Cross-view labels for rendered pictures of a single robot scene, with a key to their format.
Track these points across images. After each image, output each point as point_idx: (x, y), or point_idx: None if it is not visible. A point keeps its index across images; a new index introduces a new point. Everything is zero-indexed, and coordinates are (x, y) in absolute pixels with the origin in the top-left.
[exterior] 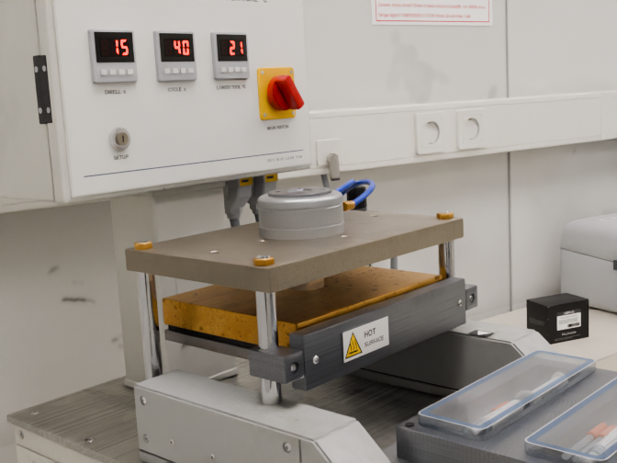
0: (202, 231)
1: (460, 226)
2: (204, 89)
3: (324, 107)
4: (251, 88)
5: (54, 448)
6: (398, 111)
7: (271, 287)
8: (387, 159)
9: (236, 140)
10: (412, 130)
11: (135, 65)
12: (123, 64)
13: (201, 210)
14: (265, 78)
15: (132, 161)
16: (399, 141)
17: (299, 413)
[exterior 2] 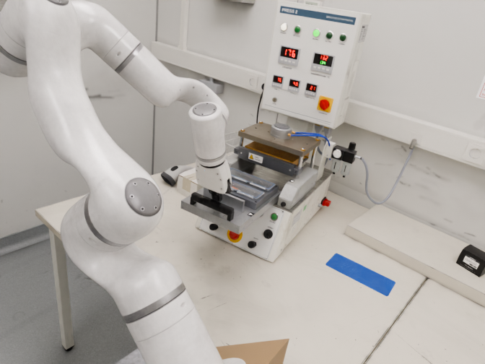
0: (298, 130)
1: (302, 153)
2: (300, 95)
3: (434, 123)
4: (316, 100)
5: None
6: (459, 136)
7: (238, 134)
8: (444, 153)
9: (307, 111)
10: (465, 148)
11: (281, 84)
12: (278, 84)
13: (299, 125)
14: (321, 98)
15: (276, 105)
16: (455, 149)
17: (232, 159)
